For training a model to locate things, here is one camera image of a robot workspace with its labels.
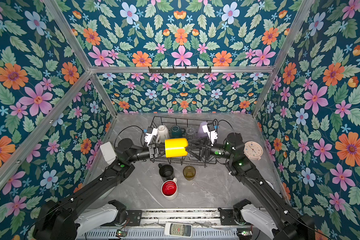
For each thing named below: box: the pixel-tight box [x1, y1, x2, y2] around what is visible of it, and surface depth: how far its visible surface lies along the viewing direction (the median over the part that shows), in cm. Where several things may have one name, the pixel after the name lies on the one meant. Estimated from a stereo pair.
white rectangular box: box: [99, 141, 117, 164], surface depth 96 cm
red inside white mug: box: [161, 177, 178, 201], surface depth 80 cm
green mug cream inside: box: [171, 125, 186, 139], surface depth 95 cm
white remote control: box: [164, 222, 193, 238], surface depth 71 cm
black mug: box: [158, 163, 174, 181], surface depth 84 cm
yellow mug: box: [164, 138, 189, 158], surface depth 62 cm
